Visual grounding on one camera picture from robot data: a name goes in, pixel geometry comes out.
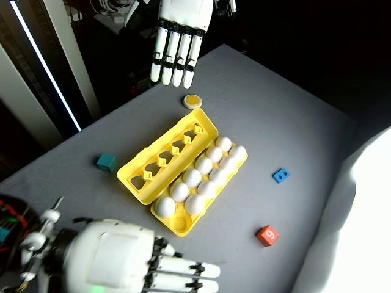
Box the grey table cloth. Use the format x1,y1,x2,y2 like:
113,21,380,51
0,43,367,293

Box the white frame panel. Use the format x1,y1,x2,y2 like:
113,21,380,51
0,42,64,150

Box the red number block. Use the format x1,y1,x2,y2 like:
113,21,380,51
255,225,280,247

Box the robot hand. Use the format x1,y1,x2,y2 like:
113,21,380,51
124,0,214,90
62,218,221,293

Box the yellow egg carton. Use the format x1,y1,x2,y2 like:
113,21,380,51
117,106,249,238

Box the white frame post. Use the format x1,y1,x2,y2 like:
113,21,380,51
41,0,103,121

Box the toy egg half with yolk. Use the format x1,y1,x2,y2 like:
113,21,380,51
183,94,202,110

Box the teal toy block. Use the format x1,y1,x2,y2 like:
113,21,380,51
96,153,118,173

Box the white cloth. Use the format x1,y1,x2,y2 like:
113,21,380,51
290,125,391,293

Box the white light strip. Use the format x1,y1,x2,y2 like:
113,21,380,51
9,0,82,132

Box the blue block with two holes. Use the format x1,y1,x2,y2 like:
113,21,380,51
272,167,291,184

